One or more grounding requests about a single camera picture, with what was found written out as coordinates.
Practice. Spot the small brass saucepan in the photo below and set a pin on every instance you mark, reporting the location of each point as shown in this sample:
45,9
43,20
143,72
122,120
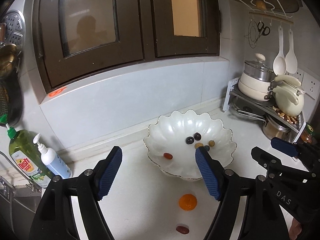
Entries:
6,57

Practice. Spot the brown longan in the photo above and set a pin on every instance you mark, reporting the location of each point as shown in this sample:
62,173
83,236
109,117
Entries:
199,145
212,143

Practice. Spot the white wall socket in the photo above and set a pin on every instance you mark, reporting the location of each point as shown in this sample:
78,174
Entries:
312,83
298,76

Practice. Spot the green dish soap bottle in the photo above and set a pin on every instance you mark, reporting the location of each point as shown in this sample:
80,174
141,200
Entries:
25,155

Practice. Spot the red sauce glass jar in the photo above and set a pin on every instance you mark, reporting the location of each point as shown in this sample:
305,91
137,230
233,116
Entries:
306,135

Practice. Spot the steel saucepan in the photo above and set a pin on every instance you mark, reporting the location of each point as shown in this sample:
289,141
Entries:
275,130

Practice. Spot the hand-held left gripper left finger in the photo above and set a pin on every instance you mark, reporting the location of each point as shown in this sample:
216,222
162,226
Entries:
110,172

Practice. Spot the white pump bottle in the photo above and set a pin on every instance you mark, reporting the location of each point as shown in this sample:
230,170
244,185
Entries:
53,162

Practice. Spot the red jujube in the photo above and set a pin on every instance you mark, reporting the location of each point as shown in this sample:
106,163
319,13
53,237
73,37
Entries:
168,156
181,229

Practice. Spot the white rice spoon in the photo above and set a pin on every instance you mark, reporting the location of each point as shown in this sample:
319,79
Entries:
279,63
291,61

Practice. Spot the glass lid with white knob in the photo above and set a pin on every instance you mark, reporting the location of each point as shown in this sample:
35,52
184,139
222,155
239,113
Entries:
260,57

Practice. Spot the orange sticker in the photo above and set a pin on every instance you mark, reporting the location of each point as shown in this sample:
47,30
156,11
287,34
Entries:
56,91

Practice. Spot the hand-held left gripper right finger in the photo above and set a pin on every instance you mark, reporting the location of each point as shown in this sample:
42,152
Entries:
207,175

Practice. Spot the black scissors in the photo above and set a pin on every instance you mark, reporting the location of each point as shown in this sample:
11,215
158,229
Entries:
263,30

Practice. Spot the perforated steel steamer plate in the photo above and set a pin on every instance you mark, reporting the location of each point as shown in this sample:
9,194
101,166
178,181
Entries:
15,27

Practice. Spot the steel steamer insert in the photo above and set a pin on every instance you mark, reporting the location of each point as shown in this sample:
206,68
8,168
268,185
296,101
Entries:
257,73

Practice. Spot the steel sink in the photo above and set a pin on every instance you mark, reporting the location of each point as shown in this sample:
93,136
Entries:
22,205

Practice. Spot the steel pot lid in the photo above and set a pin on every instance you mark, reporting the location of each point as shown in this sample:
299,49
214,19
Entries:
246,106

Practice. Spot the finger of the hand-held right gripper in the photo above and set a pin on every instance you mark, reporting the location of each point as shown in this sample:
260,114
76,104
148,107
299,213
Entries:
282,145
262,157

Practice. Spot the white grey corner shelf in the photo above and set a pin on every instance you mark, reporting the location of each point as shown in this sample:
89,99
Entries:
227,97

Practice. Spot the dark brown window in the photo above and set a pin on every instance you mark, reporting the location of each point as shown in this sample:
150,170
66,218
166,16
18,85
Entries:
147,17

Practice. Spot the steel faucet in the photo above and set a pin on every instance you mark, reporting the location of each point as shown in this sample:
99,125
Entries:
6,185

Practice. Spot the white wall rack with hooks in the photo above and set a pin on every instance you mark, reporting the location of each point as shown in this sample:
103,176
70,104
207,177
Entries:
272,19

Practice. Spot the cream kettle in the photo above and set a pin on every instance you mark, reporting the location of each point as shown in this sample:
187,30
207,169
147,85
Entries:
290,100

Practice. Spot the orange mandarin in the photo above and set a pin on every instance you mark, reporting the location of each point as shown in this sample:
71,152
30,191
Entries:
188,202

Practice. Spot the blueberry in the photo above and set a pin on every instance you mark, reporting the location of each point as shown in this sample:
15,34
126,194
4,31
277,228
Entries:
206,148

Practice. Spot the beaded wooden trivet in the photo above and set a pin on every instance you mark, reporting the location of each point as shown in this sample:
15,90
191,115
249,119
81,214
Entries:
285,116

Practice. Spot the person's right hand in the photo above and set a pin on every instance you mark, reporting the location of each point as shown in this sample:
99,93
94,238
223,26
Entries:
295,230

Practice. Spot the cream cooking pot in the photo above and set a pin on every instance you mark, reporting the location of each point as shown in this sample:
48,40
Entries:
252,87

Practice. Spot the white scalloped bowl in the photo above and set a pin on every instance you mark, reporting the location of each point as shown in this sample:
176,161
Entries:
175,127

